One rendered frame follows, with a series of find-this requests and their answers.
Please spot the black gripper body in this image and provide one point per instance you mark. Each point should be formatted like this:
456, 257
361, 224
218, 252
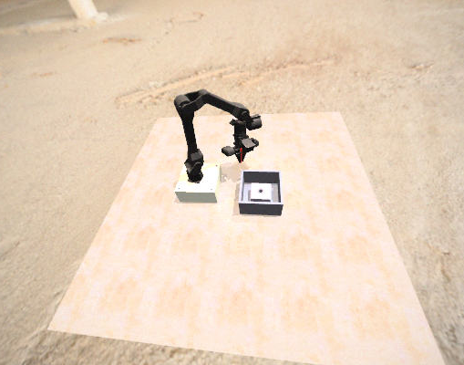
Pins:
228, 150

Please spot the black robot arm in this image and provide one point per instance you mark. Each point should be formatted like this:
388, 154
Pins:
190, 102

